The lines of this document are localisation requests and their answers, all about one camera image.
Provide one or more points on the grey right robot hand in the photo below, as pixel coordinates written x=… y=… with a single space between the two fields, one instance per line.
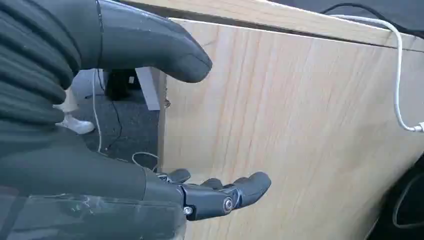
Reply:
x=82 y=185

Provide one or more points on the person's foot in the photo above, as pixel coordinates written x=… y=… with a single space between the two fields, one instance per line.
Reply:
x=78 y=126

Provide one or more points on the white desk leg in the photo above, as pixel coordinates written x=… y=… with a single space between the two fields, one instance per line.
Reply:
x=148 y=89

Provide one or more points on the ribbed grey right arm sleeve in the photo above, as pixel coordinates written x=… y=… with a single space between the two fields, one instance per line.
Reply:
x=30 y=69

